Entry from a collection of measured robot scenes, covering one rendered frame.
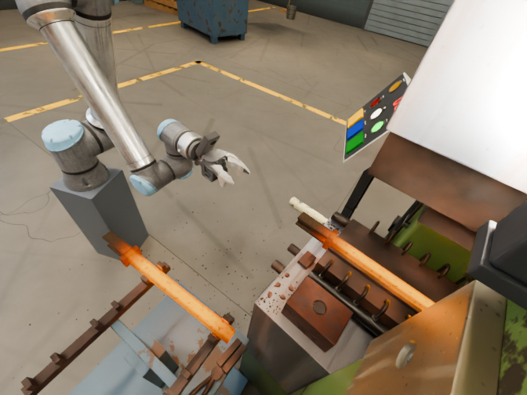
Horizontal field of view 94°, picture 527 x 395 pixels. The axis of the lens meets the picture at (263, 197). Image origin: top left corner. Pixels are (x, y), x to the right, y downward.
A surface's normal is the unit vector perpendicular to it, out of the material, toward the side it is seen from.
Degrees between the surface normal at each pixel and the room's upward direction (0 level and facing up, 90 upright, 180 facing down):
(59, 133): 5
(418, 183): 90
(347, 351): 0
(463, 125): 90
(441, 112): 90
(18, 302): 0
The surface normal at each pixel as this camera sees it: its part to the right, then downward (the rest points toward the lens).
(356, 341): 0.11, -0.68
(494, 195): -0.65, 0.51
